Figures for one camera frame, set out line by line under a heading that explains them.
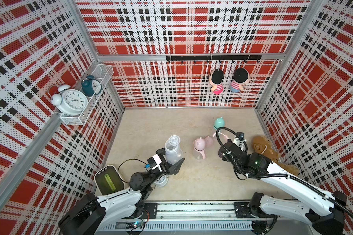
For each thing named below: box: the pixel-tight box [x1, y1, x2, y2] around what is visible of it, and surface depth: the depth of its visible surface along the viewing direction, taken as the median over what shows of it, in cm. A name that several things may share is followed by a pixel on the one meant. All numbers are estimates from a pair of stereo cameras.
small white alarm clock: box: [153, 174, 169, 188], surface depth 82 cm
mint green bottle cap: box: [213, 116, 226, 130], surface depth 92 cm
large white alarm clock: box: [50, 84, 89, 116], surface depth 63 cm
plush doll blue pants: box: [229, 67, 250, 94], surface depth 100 cm
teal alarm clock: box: [81, 74, 103, 97], surface depth 73 cm
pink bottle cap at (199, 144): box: [193, 137, 206, 151], surface depth 82 cm
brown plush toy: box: [252, 135, 300, 177], surface depth 88 cm
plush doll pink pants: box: [208, 69, 225, 95], surface depth 100 cm
